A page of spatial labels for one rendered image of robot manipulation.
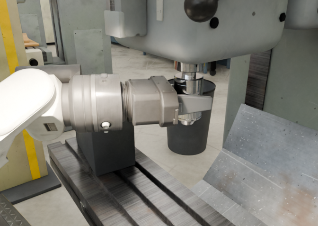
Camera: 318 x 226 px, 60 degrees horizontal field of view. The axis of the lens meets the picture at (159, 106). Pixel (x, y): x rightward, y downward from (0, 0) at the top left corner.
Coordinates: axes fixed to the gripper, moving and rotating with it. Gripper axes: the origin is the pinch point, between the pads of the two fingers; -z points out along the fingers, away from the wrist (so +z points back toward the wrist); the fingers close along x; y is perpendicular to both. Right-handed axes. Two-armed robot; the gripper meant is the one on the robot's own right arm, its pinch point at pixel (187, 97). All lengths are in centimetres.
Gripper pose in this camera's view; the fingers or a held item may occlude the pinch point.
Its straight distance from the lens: 45.3
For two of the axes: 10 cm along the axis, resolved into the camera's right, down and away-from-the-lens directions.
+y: -0.1, 9.3, 3.7
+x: -2.0, -3.7, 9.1
